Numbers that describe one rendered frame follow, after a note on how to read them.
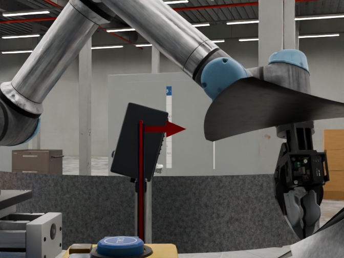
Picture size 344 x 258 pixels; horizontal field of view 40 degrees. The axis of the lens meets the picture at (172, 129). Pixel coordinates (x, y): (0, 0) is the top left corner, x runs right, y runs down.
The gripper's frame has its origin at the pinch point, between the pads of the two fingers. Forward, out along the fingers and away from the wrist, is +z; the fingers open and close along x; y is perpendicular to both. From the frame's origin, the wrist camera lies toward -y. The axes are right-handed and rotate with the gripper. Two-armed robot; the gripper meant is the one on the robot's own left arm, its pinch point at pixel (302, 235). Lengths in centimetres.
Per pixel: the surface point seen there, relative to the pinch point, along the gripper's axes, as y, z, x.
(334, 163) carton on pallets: -703, -181, 295
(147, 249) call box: 45, 5, -28
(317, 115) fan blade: 24.3, -14.6, -3.8
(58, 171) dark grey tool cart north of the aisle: -643, -158, -170
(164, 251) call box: 45, 5, -27
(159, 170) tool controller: -36.3, -20.7, -25.3
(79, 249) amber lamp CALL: 46, 5, -34
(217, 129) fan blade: 20.5, -13.9, -17.7
